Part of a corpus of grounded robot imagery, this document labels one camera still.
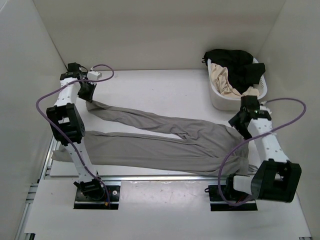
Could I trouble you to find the grey trousers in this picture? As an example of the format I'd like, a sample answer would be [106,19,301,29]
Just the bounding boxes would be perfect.
[51,99,258,179]

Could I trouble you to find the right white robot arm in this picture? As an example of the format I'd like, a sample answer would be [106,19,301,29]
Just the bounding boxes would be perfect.
[224,109,302,203]

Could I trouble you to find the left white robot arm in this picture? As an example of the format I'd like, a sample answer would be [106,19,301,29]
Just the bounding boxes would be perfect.
[46,62,106,201]

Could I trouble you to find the white laundry basket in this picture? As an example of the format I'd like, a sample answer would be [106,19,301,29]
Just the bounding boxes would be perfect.
[207,59,268,111]

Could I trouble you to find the black garment in basket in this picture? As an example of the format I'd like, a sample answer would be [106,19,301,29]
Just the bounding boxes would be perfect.
[202,49,266,94]

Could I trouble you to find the beige garment in basket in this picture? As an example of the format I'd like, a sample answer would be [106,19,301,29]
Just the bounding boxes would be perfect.
[210,63,260,99]

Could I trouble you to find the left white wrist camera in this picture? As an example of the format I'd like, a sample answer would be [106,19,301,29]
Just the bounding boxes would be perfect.
[86,70,102,81]

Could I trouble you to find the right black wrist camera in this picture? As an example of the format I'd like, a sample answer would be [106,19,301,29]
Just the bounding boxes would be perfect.
[240,95,260,111]

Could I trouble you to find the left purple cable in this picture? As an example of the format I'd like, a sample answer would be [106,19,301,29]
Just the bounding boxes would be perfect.
[36,64,115,208]

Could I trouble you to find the purple cable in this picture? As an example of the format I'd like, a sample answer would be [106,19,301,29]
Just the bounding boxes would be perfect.
[36,64,115,208]
[216,97,307,207]

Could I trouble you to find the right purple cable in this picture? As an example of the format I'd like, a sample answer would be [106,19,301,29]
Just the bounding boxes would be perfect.
[216,97,307,207]

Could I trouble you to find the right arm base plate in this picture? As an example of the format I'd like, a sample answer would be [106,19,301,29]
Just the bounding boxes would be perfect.
[204,185,258,212]

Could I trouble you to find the aluminium table frame rail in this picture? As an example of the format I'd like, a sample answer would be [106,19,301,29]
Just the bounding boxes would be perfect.
[17,134,313,240]

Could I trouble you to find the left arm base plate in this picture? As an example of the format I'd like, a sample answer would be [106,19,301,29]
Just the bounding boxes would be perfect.
[73,179,121,210]

